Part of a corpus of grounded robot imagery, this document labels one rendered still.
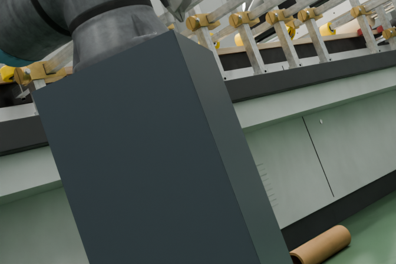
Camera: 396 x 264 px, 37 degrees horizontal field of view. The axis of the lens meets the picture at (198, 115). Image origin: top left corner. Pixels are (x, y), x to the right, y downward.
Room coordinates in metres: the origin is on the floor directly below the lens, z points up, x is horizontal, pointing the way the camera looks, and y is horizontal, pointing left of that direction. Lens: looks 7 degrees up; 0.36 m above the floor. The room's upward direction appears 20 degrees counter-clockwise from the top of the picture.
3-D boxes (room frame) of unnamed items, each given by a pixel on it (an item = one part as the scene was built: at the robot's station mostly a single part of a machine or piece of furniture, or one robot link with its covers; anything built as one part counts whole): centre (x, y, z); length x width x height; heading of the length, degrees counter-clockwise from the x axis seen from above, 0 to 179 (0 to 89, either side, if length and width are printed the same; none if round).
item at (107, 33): (1.01, 0.08, 0.65); 0.19 x 0.19 x 0.10
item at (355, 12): (3.10, -0.99, 0.95); 0.13 x 0.06 x 0.05; 137
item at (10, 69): (1.75, 0.47, 0.85); 0.08 x 0.08 x 0.11
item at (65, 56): (1.62, 0.33, 0.82); 0.43 x 0.03 x 0.04; 47
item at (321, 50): (2.72, -0.63, 0.90); 0.03 x 0.03 x 0.48; 47
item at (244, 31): (2.35, -0.29, 0.92); 0.03 x 0.03 x 0.48; 47
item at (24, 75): (1.64, 0.37, 0.83); 0.13 x 0.06 x 0.05; 137
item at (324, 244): (2.07, -0.22, 0.04); 0.30 x 0.08 x 0.08; 137
